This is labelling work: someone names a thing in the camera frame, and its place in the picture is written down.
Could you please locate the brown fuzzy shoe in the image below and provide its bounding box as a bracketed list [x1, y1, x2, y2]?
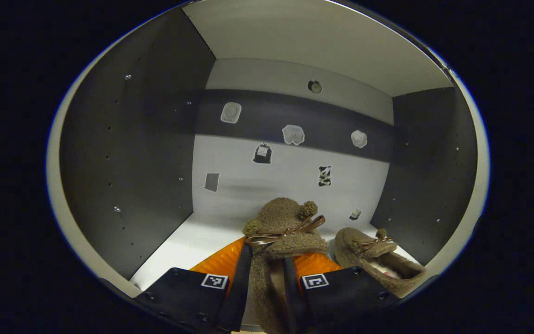
[243, 197, 330, 334]
[333, 227, 426, 298]

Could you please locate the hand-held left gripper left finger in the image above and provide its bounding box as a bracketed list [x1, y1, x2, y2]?
[133, 236, 254, 333]

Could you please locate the white shoe cabinet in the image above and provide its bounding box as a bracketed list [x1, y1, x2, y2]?
[46, 0, 491, 300]

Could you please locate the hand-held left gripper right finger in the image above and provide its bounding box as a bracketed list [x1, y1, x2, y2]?
[282, 253, 401, 333]

